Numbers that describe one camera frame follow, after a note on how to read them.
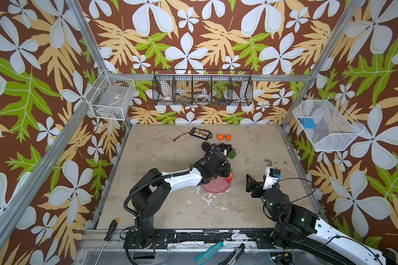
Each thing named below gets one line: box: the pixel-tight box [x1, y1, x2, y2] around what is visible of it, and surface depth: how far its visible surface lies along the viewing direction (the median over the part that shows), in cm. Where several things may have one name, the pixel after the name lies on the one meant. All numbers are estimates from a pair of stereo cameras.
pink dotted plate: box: [201, 176, 231, 194], surface depth 91 cm
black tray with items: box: [189, 126, 213, 141], surface depth 117 cm
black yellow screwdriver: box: [94, 217, 120, 265], surface depth 78 cm
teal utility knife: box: [194, 241, 224, 265], surface depth 72 cm
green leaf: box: [227, 148, 237, 159], surface depth 104 cm
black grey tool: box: [218, 242, 246, 265], surface depth 71 cm
